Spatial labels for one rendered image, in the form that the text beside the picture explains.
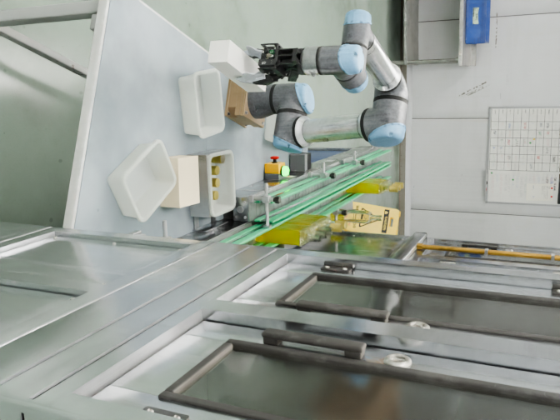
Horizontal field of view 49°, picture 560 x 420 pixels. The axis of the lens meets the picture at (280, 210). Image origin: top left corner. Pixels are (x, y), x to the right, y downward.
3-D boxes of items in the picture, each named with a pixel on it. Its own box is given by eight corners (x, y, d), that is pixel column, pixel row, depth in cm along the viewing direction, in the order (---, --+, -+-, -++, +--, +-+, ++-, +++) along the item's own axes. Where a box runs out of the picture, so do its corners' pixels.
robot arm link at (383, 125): (289, 120, 240) (415, 105, 204) (284, 157, 237) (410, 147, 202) (269, 110, 231) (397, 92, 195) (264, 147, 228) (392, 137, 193)
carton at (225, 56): (210, 41, 164) (230, 39, 162) (250, 72, 186) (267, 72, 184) (207, 62, 164) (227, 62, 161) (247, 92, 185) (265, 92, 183)
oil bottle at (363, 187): (345, 192, 332) (397, 195, 321) (345, 182, 331) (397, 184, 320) (348, 191, 337) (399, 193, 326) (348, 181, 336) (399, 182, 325)
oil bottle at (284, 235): (255, 242, 236) (306, 246, 227) (254, 227, 234) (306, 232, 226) (262, 238, 241) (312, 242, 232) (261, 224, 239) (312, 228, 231)
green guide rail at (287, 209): (254, 222, 233) (273, 222, 230) (254, 219, 233) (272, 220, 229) (378, 162, 388) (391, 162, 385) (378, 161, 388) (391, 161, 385)
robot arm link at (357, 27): (415, 76, 208) (374, 4, 165) (412, 107, 206) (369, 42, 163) (382, 77, 213) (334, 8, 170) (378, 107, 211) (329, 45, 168)
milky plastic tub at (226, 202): (191, 217, 216) (212, 218, 213) (187, 153, 212) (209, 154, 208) (216, 207, 232) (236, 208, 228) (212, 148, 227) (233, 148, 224)
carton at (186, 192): (160, 207, 200) (179, 207, 197) (158, 157, 197) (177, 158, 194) (181, 201, 211) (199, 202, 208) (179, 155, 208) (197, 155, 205)
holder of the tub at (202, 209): (191, 231, 218) (210, 232, 215) (187, 154, 212) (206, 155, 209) (216, 221, 233) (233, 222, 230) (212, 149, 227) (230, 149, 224)
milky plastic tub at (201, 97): (179, 139, 210) (201, 140, 206) (171, 73, 203) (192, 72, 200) (205, 130, 225) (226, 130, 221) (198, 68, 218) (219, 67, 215)
